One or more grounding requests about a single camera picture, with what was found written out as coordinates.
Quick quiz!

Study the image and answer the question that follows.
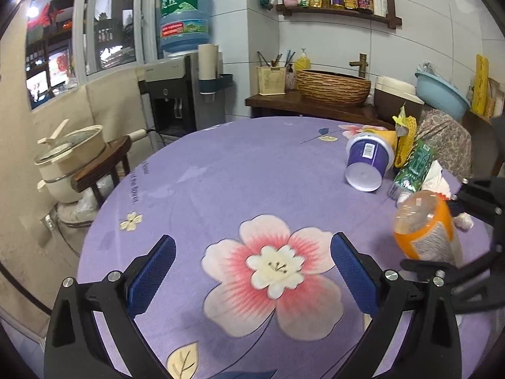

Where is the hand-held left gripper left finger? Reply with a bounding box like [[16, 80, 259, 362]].
[[43, 235, 177, 379]]

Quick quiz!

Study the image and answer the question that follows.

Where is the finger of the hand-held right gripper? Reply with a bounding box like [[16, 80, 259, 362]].
[[452, 177, 505, 222], [400, 221, 505, 313]]

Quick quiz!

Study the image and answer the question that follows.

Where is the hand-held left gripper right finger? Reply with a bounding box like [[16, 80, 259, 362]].
[[330, 232, 462, 379]]

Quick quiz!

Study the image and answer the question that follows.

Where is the clear bottle orange label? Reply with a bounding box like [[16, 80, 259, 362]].
[[394, 190, 463, 267]]

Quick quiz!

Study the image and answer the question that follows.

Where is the green drink carton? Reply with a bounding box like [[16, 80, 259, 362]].
[[388, 139, 435, 200]]

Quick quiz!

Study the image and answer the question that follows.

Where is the yellow foam net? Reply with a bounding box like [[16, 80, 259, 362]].
[[392, 115, 419, 168]]

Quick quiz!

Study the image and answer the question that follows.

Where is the foil wrapper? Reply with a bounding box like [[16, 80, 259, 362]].
[[392, 105, 409, 135]]

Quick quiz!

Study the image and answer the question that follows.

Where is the purple paper cup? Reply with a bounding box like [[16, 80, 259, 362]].
[[345, 132, 395, 193]]

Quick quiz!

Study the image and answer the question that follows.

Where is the paisley patterned cloth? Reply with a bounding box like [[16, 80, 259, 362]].
[[418, 106, 473, 180]]

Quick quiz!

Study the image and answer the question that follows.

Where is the white plastic bag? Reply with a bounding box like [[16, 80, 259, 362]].
[[55, 174, 119, 230]]

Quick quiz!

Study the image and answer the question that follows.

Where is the light blue plastic basin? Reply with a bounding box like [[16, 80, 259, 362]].
[[414, 63, 471, 119]]

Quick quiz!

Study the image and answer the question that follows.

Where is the yellow packet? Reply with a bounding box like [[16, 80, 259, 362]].
[[365, 127, 398, 148]]

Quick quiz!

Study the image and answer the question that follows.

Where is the tall yellow package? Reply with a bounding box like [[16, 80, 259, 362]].
[[471, 54, 490, 115]]

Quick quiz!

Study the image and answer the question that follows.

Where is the dark wooden chair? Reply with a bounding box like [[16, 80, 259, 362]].
[[71, 135, 133, 206]]

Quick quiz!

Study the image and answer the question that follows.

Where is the purple floral tablecloth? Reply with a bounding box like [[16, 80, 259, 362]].
[[77, 116, 494, 379]]

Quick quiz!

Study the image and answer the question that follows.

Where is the cream electric pot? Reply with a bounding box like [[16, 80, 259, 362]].
[[35, 118, 108, 204]]

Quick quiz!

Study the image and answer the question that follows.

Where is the brass faucet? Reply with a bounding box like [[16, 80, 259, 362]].
[[349, 53, 369, 80]]

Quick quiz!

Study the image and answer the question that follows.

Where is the woven wicker basin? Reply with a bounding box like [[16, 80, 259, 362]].
[[296, 69, 372, 107]]

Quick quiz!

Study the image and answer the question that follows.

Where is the wooden counter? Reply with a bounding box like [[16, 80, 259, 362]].
[[245, 89, 395, 131]]

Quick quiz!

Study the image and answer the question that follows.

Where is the grey water dispenser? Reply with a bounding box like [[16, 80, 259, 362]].
[[143, 53, 225, 139]]

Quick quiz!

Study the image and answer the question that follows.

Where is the cream chopstick holder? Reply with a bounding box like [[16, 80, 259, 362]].
[[257, 66, 287, 96]]

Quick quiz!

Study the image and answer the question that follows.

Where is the yellow soap pump bottle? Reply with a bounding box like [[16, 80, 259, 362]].
[[294, 48, 312, 72]]

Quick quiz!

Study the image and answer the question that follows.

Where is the white cup dispenser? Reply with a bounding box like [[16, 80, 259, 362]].
[[197, 43, 233, 95]]

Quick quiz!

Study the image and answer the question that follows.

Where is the bundle of chopsticks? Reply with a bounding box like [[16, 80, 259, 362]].
[[257, 50, 296, 68]]

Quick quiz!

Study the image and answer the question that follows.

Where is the window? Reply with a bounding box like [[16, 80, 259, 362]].
[[26, 0, 145, 109]]

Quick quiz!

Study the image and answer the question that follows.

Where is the blue water jug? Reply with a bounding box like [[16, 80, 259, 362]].
[[159, 0, 211, 53]]

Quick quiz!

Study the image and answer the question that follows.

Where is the wooden wall shelf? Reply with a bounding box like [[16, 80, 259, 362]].
[[276, 3, 402, 29]]

